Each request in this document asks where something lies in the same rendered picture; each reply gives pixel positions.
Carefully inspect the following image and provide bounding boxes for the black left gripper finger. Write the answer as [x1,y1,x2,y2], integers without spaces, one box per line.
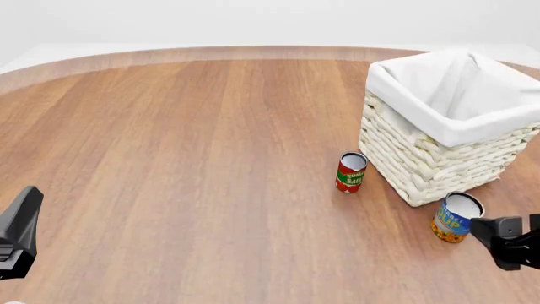
[0,185,45,254]

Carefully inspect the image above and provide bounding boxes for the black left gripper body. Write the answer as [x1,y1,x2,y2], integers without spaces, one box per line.
[0,236,38,281]

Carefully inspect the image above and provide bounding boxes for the blue alphabet soup can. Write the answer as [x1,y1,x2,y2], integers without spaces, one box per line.
[430,190,486,245]

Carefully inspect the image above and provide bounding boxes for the white woven basket with liner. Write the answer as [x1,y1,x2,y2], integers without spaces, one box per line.
[357,46,540,209]

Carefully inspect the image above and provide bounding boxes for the red tomato sauce can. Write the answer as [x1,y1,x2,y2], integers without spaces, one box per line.
[335,150,369,194]

